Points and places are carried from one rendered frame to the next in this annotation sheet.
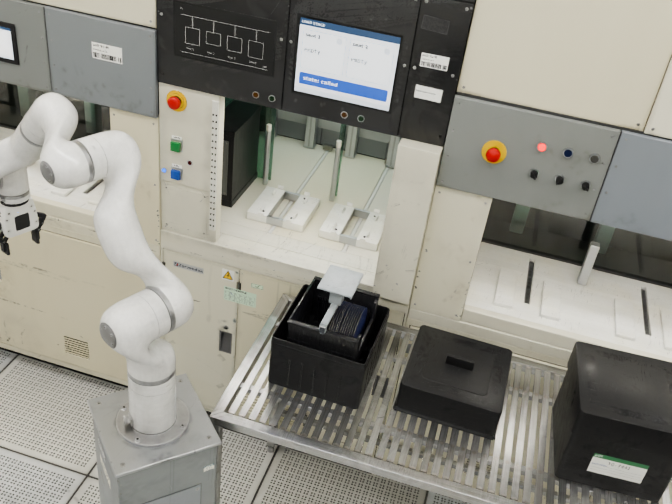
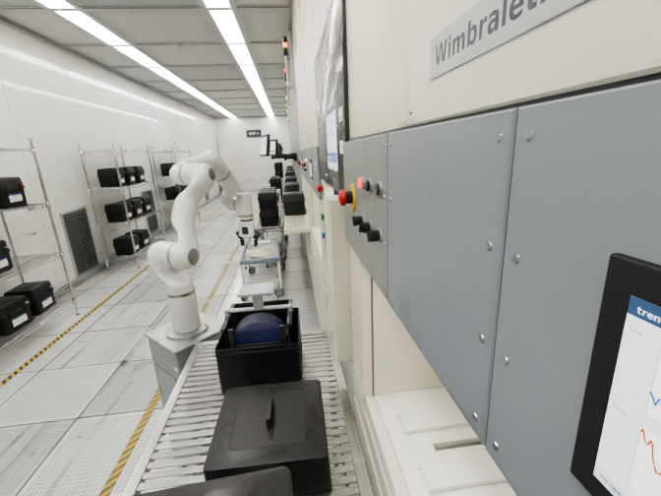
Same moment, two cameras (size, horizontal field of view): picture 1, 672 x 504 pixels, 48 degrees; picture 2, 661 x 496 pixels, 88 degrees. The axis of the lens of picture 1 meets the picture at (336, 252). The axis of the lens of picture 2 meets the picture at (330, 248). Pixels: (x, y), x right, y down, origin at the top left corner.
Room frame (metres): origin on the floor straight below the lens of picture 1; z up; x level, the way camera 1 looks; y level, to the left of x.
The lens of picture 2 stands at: (1.60, -1.17, 1.54)
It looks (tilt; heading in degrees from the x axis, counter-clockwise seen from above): 16 degrees down; 72
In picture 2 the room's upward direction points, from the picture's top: 3 degrees counter-clockwise
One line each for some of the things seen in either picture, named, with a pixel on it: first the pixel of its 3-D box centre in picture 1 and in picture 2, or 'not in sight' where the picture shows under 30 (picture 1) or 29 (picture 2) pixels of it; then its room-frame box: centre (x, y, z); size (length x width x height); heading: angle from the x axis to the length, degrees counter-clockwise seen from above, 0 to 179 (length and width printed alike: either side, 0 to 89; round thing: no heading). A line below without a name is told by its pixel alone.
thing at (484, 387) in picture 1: (456, 374); (271, 428); (1.65, -0.40, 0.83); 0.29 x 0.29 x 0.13; 77
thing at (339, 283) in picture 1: (332, 323); (261, 328); (1.69, -0.02, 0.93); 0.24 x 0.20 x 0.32; 167
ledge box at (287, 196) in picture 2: not in sight; (294, 203); (2.49, 2.99, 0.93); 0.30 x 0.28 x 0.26; 75
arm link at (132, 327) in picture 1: (139, 339); (170, 267); (1.36, 0.44, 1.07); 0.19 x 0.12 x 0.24; 143
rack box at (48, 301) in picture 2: not in sight; (31, 298); (-0.21, 2.60, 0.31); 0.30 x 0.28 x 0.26; 82
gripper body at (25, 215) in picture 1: (16, 212); (247, 226); (1.74, 0.90, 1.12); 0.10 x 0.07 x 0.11; 143
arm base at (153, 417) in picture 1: (152, 395); (184, 311); (1.38, 0.42, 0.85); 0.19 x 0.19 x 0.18
